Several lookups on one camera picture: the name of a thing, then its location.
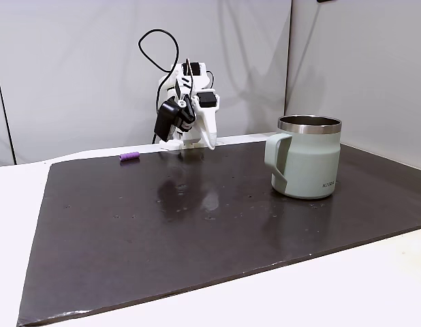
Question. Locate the purple pen grip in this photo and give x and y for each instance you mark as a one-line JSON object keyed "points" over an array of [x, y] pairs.
{"points": [[129, 156]]}

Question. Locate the dark table mat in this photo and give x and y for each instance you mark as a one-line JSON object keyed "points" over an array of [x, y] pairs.
{"points": [[163, 238]]}

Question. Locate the black camera box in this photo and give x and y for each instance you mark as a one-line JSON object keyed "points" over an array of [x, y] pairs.
{"points": [[164, 119]]}

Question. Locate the black wall fixture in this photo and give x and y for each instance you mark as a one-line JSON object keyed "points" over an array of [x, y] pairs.
{"points": [[326, 1]]}

